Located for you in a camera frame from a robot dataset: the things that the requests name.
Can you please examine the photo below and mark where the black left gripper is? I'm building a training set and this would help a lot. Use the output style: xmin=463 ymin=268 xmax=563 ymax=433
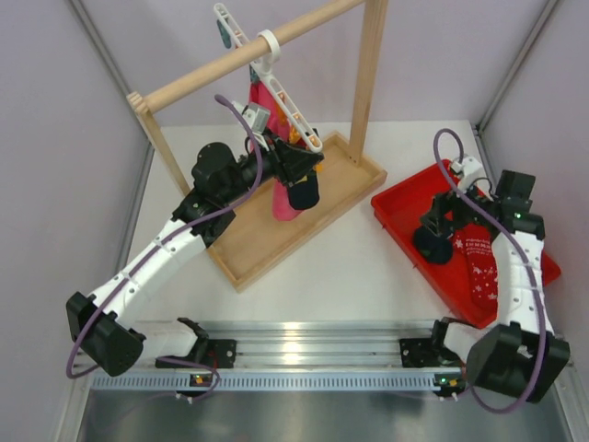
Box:
xmin=219 ymin=126 xmax=322 ymax=204

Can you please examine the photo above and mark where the red snowflake sock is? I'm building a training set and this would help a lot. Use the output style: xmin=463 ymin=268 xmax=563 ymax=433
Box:
xmin=453 ymin=224 xmax=498 ymax=310

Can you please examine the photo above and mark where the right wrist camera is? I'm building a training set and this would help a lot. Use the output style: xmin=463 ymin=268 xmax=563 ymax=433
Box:
xmin=450 ymin=156 xmax=485 ymax=192

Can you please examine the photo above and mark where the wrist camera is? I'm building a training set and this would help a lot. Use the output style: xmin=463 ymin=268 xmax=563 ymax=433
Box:
xmin=232 ymin=101 xmax=271 ymax=134
xmin=450 ymin=156 xmax=485 ymax=192

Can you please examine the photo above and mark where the red plastic bin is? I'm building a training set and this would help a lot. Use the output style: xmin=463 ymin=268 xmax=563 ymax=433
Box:
xmin=372 ymin=156 xmax=560 ymax=330

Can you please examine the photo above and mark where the pink sock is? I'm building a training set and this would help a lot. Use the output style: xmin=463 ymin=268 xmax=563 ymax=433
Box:
xmin=271 ymin=180 xmax=300 ymax=221
xmin=249 ymin=81 xmax=291 ymax=141

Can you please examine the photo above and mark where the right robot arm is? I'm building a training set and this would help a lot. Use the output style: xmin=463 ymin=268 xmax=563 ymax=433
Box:
xmin=421 ymin=169 xmax=571 ymax=414

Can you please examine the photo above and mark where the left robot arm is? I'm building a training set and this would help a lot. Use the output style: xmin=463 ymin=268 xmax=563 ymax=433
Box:
xmin=65 ymin=130 xmax=324 ymax=379

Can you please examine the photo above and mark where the white clip hanger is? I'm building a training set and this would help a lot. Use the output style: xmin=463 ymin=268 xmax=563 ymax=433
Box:
xmin=214 ymin=3 xmax=323 ymax=152

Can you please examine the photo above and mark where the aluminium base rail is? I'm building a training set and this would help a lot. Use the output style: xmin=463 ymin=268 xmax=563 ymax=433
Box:
xmin=73 ymin=320 xmax=576 ymax=392

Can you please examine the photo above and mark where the navy santa sock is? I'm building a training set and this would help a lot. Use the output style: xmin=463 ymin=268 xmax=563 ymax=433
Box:
xmin=287 ymin=171 xmax=320 ymax=211
xmin=412 ymin=227 xmax=454 ymax=265

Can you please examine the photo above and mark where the teal clip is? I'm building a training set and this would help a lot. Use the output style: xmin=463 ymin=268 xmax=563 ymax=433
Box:
xmin=216 ymin=20 xmax=233 ymax=49

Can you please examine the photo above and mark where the wooden rack frame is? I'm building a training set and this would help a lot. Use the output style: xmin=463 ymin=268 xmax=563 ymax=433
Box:
xmin=127 ymin=1 xmax=387 ymax=290

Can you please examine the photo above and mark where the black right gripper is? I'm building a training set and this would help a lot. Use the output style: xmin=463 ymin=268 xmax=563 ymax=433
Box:
xmin=419 ymin=173 xmax=499 ymax=236

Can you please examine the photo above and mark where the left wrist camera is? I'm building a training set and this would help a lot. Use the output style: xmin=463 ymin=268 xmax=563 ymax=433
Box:
xmin=232 ymin=101 xmax=271 ymax=134

